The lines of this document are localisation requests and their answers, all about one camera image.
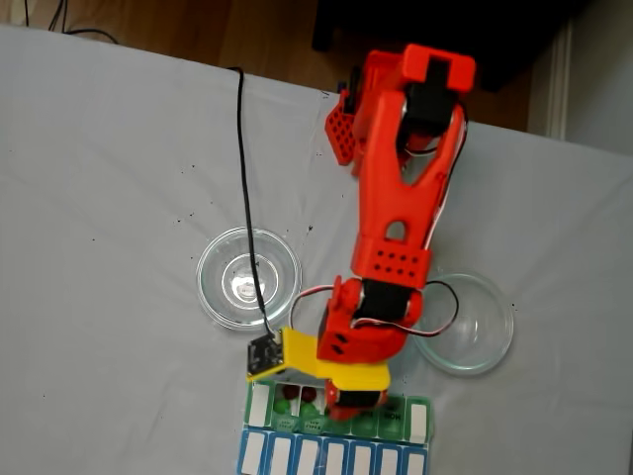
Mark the red ball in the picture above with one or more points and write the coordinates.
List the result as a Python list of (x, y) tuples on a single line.
[(289, 392), (309, 394)]

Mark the green ball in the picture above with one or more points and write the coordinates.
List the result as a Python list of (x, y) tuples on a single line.
[(309, 409), (283, 407)]

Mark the green blue pill organizer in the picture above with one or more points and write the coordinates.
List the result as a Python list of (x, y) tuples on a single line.
[(284, 452)]

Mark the clear glass bowl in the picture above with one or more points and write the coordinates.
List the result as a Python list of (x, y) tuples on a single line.
[(489, 346), (212, 297)]

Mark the white tablecloth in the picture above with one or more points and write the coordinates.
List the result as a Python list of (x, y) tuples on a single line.
[(99, 173)]

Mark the dark wooden furniture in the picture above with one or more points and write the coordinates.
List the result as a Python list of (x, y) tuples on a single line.
[(519, 29)]

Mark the camera circuit board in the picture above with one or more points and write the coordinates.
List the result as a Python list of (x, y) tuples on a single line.
[(264, 353)]

